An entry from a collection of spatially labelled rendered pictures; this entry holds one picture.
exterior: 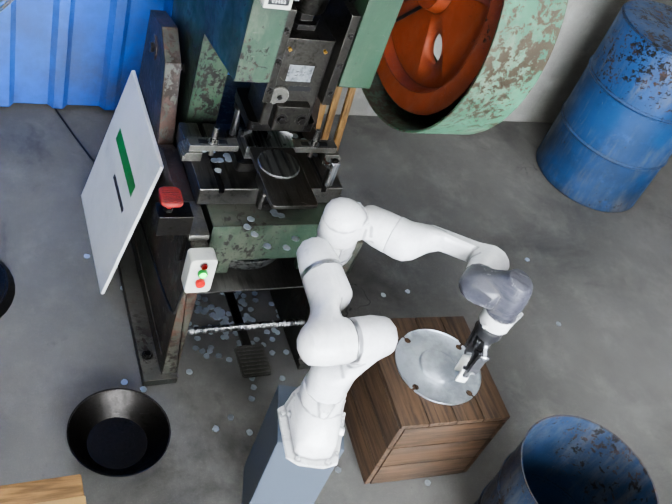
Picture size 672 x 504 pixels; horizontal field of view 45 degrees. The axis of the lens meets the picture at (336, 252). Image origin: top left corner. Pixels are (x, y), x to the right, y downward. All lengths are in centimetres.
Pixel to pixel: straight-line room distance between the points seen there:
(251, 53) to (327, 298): 64
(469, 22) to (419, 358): 104
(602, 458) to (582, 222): 176
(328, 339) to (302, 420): 30
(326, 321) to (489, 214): 208
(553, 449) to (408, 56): 128
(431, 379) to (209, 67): 116
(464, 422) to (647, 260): 192
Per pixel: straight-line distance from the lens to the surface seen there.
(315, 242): 202
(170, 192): 218
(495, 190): 402
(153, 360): 272
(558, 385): 329
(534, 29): 200
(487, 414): 255
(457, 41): 221
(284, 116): 223
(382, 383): 249
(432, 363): 257
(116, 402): 260
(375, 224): 210
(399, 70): 243
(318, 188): 242
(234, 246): 236
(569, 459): 268
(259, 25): 203
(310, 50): 217
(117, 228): 281
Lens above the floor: 220
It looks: 42 degrees down
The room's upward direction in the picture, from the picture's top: 23 degrees clockwise
